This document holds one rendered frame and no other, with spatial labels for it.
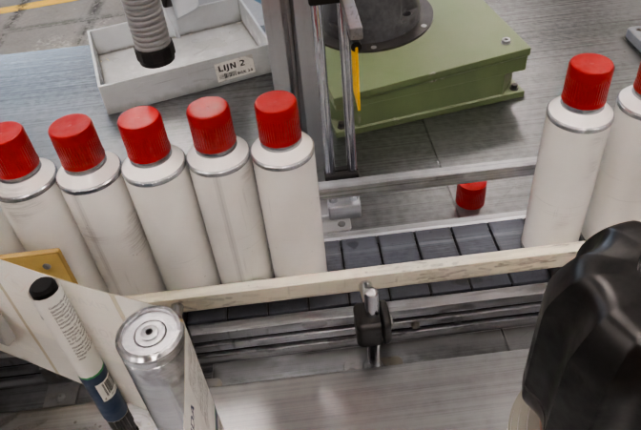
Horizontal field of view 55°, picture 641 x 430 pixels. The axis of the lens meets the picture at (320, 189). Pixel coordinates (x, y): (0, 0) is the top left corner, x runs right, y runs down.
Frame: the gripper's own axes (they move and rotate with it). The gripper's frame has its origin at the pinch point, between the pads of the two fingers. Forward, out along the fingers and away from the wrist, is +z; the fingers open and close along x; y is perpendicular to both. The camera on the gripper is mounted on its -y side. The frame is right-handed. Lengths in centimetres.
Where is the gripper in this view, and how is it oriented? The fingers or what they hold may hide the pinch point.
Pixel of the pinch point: (167, 22)
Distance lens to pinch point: 116.1
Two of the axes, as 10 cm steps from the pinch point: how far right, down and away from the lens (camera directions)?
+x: -3.5, -6.0, 7.2
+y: 9.3, -2.9, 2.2
